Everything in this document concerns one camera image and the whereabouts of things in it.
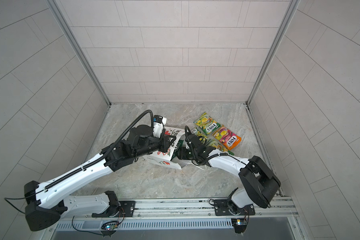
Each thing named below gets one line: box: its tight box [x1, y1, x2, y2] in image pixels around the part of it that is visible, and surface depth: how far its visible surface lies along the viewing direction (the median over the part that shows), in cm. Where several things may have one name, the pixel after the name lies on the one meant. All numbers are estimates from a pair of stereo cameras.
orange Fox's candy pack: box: [212, 126, 242, 151], surface depth 96 cm
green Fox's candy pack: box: [193, 112, 221, 135], surface depth 104 cm
